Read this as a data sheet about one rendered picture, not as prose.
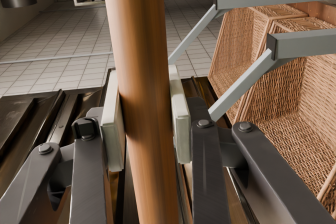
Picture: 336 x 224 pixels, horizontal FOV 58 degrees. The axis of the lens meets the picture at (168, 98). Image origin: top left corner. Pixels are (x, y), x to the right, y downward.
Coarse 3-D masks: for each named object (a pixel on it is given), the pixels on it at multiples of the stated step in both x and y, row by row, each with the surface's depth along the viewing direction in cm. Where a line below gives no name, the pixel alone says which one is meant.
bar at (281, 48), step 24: (216, 0) 100; (240, 0) 100; (264, 0) 101; (288, 0) 102; (312, 0) 103; (288, 48) 58; (312, 48) 58; (264, 72) 61; (240, 96) 63; (216, 120) 65
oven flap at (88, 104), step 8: (88, 96) 179; (96, 96) 173; (80, 104) 173; (88, 104) 168; (96, 104) 164; (80, 112) 164; (72, 120) 159; (72, 136) 144; (64, 144) 140; (64, 208) 102; (64, 216) 98
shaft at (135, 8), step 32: (128, 0) 14; (160, 0) 15; (128, 32) 15; (160, 32) 16; (128, 64) 16; (160, 64) 16; (128, 96) 17; (160, 96) 17; (128, 128) 18; (160, 128) 18; (160, 160) 19; (160, 192) 20
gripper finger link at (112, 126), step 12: (108, 84) 19; (108, 96) 17; (108, 108) 16; (120, 108) 18; (108, 120) 15; (120, 120) 17; (108, 132) 15; (120, 132) 16; (108, 144) 15; (120, 144) 16; (108, 156) 15; (120, 156) 16; (120, 168) 16
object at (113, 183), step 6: (108, 168) 109; (114, 174) 115; (114, 180) 113; (114, 186) 111; (114, 192) 109; (114, 198) 108; (114, 204) 106; (114, 210) 104; (114, 216) 102; (114, 222) 101
